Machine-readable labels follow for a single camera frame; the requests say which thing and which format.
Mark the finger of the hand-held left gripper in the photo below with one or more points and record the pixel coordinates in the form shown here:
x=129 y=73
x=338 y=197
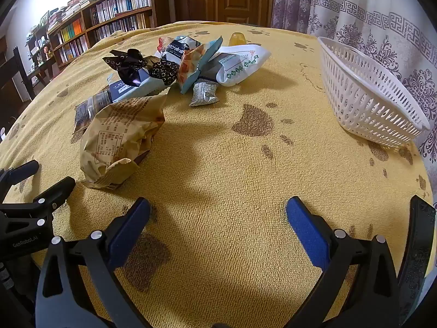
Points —
x=58 y=191
x=20 y=172

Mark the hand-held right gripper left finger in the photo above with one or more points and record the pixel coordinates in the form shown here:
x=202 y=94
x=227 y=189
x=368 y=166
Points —
x=131 y=232

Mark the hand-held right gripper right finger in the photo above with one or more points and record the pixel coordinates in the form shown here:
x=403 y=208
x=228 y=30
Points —
x=307 y=235

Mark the brown paper snack bag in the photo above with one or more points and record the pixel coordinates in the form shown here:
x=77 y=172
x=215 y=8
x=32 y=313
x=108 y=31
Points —
x=116 y=136

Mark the dark brown snack packet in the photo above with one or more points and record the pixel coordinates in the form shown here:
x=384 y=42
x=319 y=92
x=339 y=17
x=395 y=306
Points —
x=85 y=109

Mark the light blue snack packet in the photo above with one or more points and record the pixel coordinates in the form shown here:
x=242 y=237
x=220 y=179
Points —
x=136 y=90

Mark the white plastic basket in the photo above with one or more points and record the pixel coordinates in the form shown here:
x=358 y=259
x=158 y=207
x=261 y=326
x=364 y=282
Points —
x=362 y=99

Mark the small silver snack packet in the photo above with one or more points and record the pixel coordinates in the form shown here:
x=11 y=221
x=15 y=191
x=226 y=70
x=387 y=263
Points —
x=203 y=94

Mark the orange teal snack bag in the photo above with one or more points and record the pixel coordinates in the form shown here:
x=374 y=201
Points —
x=191 y=65

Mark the red clear snack packet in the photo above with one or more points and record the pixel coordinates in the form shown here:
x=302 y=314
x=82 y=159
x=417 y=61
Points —
x=161 y=44

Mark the white green-print snack bag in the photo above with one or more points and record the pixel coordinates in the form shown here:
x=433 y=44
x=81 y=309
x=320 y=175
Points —
x=245 y=63

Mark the white dark-label snack bag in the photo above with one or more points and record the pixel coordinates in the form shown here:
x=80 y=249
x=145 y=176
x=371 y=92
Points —
x=177 y=49

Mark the yellow jelly cup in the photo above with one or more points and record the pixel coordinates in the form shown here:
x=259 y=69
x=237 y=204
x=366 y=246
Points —
x=237 y=38

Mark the dark wooden chair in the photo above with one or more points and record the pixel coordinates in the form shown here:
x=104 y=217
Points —
x=13 y=75

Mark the black textured bar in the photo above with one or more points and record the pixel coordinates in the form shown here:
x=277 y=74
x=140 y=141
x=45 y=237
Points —
x=414 y=252

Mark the yellow paw-print blanket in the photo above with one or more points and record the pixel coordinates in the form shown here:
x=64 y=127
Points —
x=222 y=164

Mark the small open display shelf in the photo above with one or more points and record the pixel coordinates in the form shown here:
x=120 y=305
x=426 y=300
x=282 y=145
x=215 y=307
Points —
x=41 y=51

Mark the rows of shelved books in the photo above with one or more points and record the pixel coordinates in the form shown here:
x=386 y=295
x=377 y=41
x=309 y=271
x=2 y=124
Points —
x=119 y=3

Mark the wooden bookshelf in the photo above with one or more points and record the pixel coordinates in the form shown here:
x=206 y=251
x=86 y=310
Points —
x=160 y=3

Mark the white purple patterned curtain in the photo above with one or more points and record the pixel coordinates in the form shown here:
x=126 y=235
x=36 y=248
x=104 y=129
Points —
x=375 y=13

